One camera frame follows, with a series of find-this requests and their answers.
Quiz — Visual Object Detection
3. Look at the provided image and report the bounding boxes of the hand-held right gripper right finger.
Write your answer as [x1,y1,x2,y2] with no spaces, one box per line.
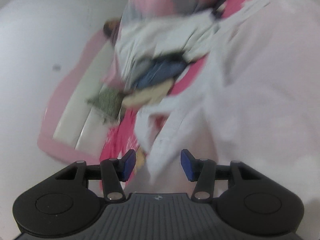
[180,149,262,203]

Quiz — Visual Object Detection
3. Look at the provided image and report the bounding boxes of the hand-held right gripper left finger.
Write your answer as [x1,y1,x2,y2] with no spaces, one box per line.
[55,149,137,202]

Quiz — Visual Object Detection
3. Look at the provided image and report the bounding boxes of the white shirt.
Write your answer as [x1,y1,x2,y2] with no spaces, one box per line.
[135,0,320,205]

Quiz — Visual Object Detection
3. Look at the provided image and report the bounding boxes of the green patterned pillow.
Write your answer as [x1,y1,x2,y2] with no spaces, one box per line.
[86,86,123,123]

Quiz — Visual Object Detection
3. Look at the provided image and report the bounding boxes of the beige garment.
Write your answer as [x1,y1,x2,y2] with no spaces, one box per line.
[121,80,175,107]

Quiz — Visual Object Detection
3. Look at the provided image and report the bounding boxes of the pink and cream headboard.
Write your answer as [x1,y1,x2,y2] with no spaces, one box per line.
[37,26,120,160]

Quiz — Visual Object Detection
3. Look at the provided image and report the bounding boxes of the pink pillow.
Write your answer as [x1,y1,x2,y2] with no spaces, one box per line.
[101,55,125,88]

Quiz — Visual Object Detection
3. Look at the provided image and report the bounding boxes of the blue jeans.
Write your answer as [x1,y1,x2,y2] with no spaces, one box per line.
[135,60,185,90]

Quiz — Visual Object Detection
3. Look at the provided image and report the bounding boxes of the white bulky garment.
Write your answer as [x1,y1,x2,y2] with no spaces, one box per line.
[115,10,220,93]

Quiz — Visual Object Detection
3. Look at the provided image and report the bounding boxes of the brown-haired doll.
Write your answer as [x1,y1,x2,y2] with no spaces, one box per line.
[103,19,120,42]

